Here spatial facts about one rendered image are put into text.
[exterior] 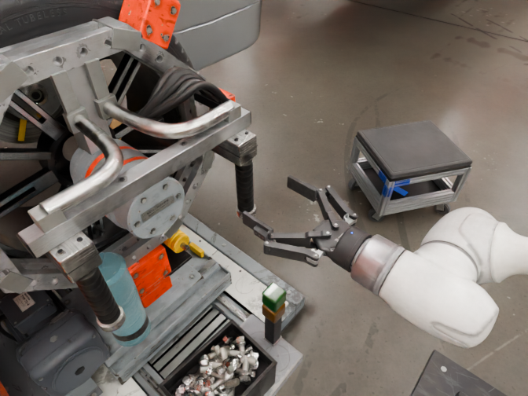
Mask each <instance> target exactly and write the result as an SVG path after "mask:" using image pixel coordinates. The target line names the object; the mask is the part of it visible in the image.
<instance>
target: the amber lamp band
mask: <svg viewBox="0 0 528 396"><path fill-rule="evenodd" d="M284 313H285V303H284V304H283V305H282V306H281V307H280V308H279V309H278V310H277V311H276V312H275V313H274V312H273V311H272V310H270V309H269V308H268V307H266V306H265V304H262V315H264V316H265V317H266V318H268V319H269V320H270V321H272V322H273V323H274V324H275V323H276V322H277V321H278V320H279V319H280V318H281V317H282V315H283V314H284Z"/></svg>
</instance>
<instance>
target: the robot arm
mask: <svg viewBox="0 0 528 396"><path fill-rule="evenodd" d="M287 187H288V188H290V189H291V190H293V191H295V192H297V193H298V194H300V195H302V196H304V197H306V198H307V199H309V200H311V201H313V202H314V201H317V202H318V204H319V207H320V209H321V213H322V215H323V217H324V220H322V221H321V223H320V225H318V226H316V227H315V228H314V229H313V231H307V232H306V233H274V232H273V228H272V227H270V226H268V225H267V224H266V223H264V222H262V221H261V220H259V219H257V218H256V217H255V216H253V215H252V214H250V213H248V212H246V211H244V212H243V213H242V215H243V223H244V224H245V225H246V226H248V227H249V228H251V229H253V232H254V234H255V235H256V236H257V237H259V238H260V239H262V240H264V243H263V252H264V254H266V255H273V256H277V257H281V258H285V259H292V260H296V261H300V262H305V263H307V264H309V265H311V266H312V267H317V266H318V262H319V260H320V258H321V257H322V255H323V256H327V257H329V258H330V259H331V260H332V261H333V262H334V263H335V264H336V265H338V266H340V267H342V268H343V269H345V270H346V271H348V272H349V273H350V272H351V274H350V276H351V278H352V279H353V280H354V281H356V282H358V283H359V284H360V285H362V286H364V287H365V288H367V289H368V290H369V291H371V292H372V293H373V294H375V295H378V296H379V297H380V298H381V299H383V300H384V301H385V302H386V303H387V304H388V305H389V306H390V307H391V309H392V310H394V311H395V312H396V313H398V314H399V315H400V316H402V317H403V318H405V319H406V320H407V321H409V322H410V323H412V324H413V325H415V326H416V327H418V328H420V329H422V330H424V331H425V332H427V333H429V334H431V335H433V336H435V337H437V338H439V339H441V340H443V341H446V342H447V343H451V344H453V345H455V346H458V347H463V348H471V347H475V346H477V345H478V344H480V343H481V342H482V341H483V340H484V339H485V338H486V337H487V336H488V335H489V333H490V332H491V330H492V328H493V326H494V324H495V321H496V319H497V315H498V313H499V308H498V307H497V305H496V303H495V302H494V301H493V299H492V298H491V297H490V295H489V294H488V293H487V292H486V291H485V289H483V288H482V287H480V286H479V284H485V283H493V282H497V283H500V282H501V281H502V280H503V279H505V278H507V277H510V276H511V275H516V274H528V237H525V236H520V235H519V234H517V233H515V232H513V231H512V230H511V229H510V228H509V227H508V226H507V224H506V223H504V222H499V221H497V220H496V219H495V218H494V217H493V216H492V215H491V214H489V213H488V212H486V211H484V210H482V209H479V208H476V207H462V208H459V209H456V210H454V211H451V212H449V213H448V214H446V215H445V216H443V217H442V218H441V219H440V220H439V221H438V222H437V223H436V224H435V225H434V226H433V227H432V228H431V229H430V230H429V232H428V233H427V235H426V236H425V237H424V239H423V241H422V243H421V245H420V248H419V249H418V250H417V251H414V252H413V253H412V252H411V251H408V250H405V249H404V248H403V247H402V246H398V245H397V244H395V243H393V242H391V241H390V240H388V239H386V238H384V237H383V236H380V235H379V234H376V235H374V236H373V237H372V235H371V234H369V233H367V232H365V231H364V230H362V229H359V228H358V227H357V226H355V225H356V221H357V218H358V214H356V213H355V212H353V211H352V210H351V209H349V207H348V206H347V205H346V204H345V203H344V202H343V200H342V199H341V198H340V197H339V195H338V194H337V193H336V191H335V190H334V189H333V188H332V187H331V186H330V185H326V186H325V188H323V189H319V188H317V187H315V186H313V185H311V184H309V183H305V182H303V181H300V180H299V179H297V178H295V177H293V176H291V175H289V176H288V183H287ZM316 198H317V200H316ZM329 203H330V204H331V205H332V206H333V208H334V209H335V211H336V212H337V213H338V214H339V216H340V217H341V219H342V220H343V221H339V220H336V217H335V214H334V212H333V211H332V209H331V207H330V205H329ZM311 238H312V240H313V242H310V239H311ZM304 247H305V248H304ZM307 248H316V249H317V250H316V251H315V250H314V249H311V250H310V249H307Z"/></svg>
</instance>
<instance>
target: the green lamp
mask: <svg viewBox="0 0 528 396"><path fill-rule="evenodd" d="M286 294H287V292H286V291H285V290H284V289H283V288H282V287H280V286H279V285H277V284H276V283H274V282H272V283H271V284H270V285H269V286H268V287H267V288H266V289H265V290H264V291H263V292H262V303H263V304H265V305H266V306H267V307H269V308H270V309H271V310H272V311H273V312H276V311H277V310H278V309H279V308H280V307H281V306H282V305H283V304H284V302H285V301H286Z"/></svg>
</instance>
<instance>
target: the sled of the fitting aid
mask: <svg viewBox="0 0 528 396"><path fill-rule="evenodd" d="M188 245H189V246H190V249H189V251H187V252H188V253H189V254H190V255H191V256H192V258H191V259H190V260H189V261H188V262H187V263H188V264H189V265H190V266H191V267H192V268H193V269H195V270H196V271H197V272H198V273H200V274H201V275H202V276H203V278H204V284H203V285H202V286H201V287H200V288H199V289H197V290H196V291H195V292H194V293H193V294H192V295H191V296H189V297H188V298H187V299H186V300H185V301H184V302H183V303H182V304H181V305H180V306H178V307H177V308H176V309H175V310H174V311H173V312H171V313H170V314H169V315H168V316H167V317H165V318H164V319H163V320H162V321H161V322H160V323H159V324H158V325H157V326H156V327H155V328H154V329H152V330H151V331H150V333H149V334H148V336H147V337H146V338H145V340H143V341H142V342H141V343H139V344H138V345H135V346H132V347H131V348H130V349H129V350H128V351H127V352H126V353H125V354H124V355H123V356H122V357H120V358H119V359H118V360H117V361H116V362H115V363H113V364H112V365H111V366H110V367H107V366H106V365H105V363H104V365H105V366H106V367H107V368H108V370H109V371H110V372H111V373H112V375H113V376H114V377H115V378H116V379H117V380H118V381H119V382H120V383H121V385H123V384H124V383H125V382H126V381H127V380H128V379H129V378H130V377H131V376H132V375H134V374H135V373H136V372H137V371H138V370H139V369H140V368H141V367H142V366H143V365H145V364H146V363H147V362H148V361H149V360H150V359H151V358H152V357H153V356H154V355H155V354H157V353H158V352H159V351H160V350H161V349H162V348H163V347H164V346H165V345H166V344H168V343H169V342H170V341H171V340H172V339H173V338H174V337H175V336H176V335H177V334H178V333H179V332H180V331H181V330H182V329H183V328H184V327H185V326H186V325H187V324H189V323H190V322H191V321H192V320H193V319H194V318H195V317H196V316H197V315H198V314H200V313H201V312H202V311H203V310H204V309H205V308H206V307H207V306H208V305H209V304H210V303H212V302H213V301H214V300H215V299H216V298H217V297H218V296H219V295H220V294H222V293H223V292H224V291H225V290H226V289H227V288H228V287H229V286H230V285H231V284H232V277H231V272H230V271H228V270H227V269H226V268H225V267H224V266H222V265H221V264H219V263H218V262H217V261H215V260H214V259H213V258H212V257H211V256H209V255H208V254H206V253H205V252H204V250H203V249H202V248H200V247H199V246H197V245H196V244H194V243H193V242H191V241H189V244H188Z"/></svg>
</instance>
